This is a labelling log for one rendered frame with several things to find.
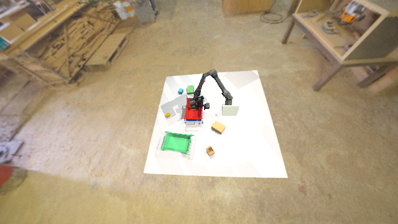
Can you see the green block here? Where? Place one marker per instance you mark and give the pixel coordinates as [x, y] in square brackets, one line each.
[190, 89]

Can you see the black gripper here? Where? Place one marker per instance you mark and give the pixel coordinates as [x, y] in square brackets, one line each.
[206, 106]

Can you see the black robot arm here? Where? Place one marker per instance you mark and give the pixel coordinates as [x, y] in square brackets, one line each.
[199, 99]

